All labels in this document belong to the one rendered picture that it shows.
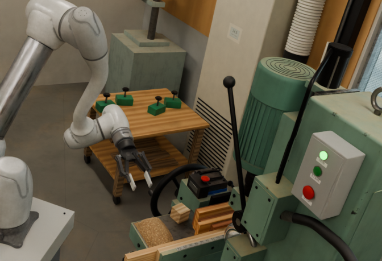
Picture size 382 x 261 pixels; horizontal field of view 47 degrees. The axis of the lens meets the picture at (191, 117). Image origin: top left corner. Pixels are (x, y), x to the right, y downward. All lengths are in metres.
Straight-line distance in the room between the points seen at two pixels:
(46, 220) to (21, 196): 0.23
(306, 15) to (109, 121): 1.32
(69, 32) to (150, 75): 2.04
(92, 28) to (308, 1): 1.45
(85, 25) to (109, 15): 2.82
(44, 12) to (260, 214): 1.04
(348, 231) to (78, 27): 1.05
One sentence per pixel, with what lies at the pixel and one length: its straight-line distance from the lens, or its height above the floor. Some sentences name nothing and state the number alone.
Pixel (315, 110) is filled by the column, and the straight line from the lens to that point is 1.04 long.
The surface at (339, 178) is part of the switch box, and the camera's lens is 0.95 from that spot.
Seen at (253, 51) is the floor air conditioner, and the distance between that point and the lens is 2.81.
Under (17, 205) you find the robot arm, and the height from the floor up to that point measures 0.85.
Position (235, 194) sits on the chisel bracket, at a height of 1.06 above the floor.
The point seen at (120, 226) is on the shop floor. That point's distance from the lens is 2.82.
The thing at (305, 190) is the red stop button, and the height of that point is 1.36.
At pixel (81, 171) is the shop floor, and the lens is 3.23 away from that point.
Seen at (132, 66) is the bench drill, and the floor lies 0.59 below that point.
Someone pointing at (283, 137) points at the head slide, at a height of 1.36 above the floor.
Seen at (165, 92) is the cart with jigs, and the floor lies 0.53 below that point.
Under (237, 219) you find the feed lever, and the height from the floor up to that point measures 1.13.
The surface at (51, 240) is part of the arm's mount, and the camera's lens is 1.73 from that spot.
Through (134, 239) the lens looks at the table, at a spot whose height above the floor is 0.86.
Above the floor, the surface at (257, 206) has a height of 1.24.
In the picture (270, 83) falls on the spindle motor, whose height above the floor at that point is 1.48.
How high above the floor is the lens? 1.88
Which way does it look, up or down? 27 degrees down
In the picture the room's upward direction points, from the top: 12 degrees clockwise
